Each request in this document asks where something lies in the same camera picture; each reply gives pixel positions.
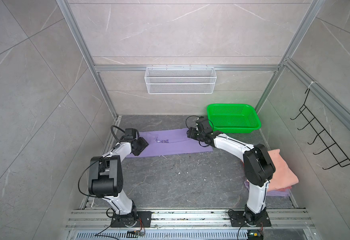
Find purple t shirt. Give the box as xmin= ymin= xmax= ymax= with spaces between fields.
xmin=243 ymin=179 xmax=292 ymax=198
xmin=127 ymin=128 xmax=213 ymax=158

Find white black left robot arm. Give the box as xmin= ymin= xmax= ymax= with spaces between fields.
xmin=88 ymin=137 xmax=149 ymax=227

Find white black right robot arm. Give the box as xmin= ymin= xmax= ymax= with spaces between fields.
xmin=187 ymin=128 xmax=276 ymax=226

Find green plastic basket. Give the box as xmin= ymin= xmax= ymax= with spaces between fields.
xmin=207 ymin=104 xmax=262 ymax=134

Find folded pink t shirt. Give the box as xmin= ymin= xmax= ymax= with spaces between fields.
xmin=267 ymin=149 xmax=299 ymax=192

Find folded purple t shirt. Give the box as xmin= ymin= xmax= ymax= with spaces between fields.
xmin=243 ymin=179 xmax=292 ymax=198

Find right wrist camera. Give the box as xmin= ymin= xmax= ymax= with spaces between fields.
xmin=196 ymin=117 xmax=213 ymax=134

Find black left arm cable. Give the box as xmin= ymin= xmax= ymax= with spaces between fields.
xmin=110 ymin=125 xmax=126 ymax=143

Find white wire wall basket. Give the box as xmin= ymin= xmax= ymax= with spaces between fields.
xmin=145 ymin=67 xmax=217 ymax=95

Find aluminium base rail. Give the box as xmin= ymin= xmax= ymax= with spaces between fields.
xmin=65 ymin=209 xmax=315 ymax=230

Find black wire hook rack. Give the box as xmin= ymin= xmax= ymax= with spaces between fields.
xmin=290 ymin=89 xmax=350 ymax=170

